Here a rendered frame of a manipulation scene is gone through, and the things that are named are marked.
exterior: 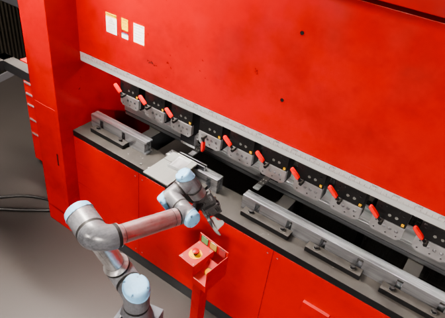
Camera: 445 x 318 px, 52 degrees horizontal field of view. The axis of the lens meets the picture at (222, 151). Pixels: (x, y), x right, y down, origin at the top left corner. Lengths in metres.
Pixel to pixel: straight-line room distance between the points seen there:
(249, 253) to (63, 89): 1.52
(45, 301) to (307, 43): 2.32
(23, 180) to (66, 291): 1.28
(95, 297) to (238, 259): 1.08
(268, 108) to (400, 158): 0.63
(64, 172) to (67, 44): 0.91
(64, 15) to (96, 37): 0.21
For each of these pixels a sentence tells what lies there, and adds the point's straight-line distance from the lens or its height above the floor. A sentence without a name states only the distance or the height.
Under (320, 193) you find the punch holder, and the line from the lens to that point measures 2.27.
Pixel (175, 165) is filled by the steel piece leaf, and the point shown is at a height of 1.00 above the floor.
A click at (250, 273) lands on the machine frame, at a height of 0.57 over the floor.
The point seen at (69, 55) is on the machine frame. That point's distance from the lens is 3.00.
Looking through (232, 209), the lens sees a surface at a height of 0.87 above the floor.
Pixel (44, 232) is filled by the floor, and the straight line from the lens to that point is 3.76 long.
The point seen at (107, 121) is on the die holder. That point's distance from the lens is 3.12.
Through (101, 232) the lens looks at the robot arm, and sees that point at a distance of 1.74.
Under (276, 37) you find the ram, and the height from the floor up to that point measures 1.90.
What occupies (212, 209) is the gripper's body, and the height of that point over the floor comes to 1.21.
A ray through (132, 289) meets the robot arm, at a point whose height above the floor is 1.00.
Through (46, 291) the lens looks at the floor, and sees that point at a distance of 3.39.
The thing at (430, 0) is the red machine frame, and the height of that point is 2.20.
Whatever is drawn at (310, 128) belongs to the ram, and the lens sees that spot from 2.13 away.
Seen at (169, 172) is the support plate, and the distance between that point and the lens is 2.62.
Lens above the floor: 2.61
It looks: 35 degrees down
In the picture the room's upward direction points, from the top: 7 degrees clockwise
